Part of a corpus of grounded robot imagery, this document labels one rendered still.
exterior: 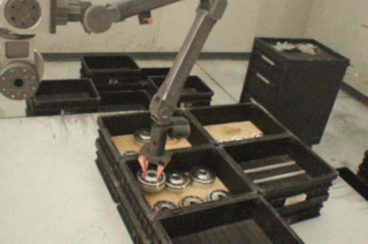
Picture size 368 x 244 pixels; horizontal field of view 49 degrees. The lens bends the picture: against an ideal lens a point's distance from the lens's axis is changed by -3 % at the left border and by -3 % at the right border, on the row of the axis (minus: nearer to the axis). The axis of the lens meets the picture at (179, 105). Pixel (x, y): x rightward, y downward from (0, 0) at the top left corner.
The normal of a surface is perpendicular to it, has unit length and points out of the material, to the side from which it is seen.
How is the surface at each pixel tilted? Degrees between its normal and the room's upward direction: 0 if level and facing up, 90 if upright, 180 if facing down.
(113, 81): 90
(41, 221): 0
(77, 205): 0
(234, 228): 0
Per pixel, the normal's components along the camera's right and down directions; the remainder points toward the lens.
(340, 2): -0.91, 0.05
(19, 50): 0.39, 0.48
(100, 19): 0.41, 0.28
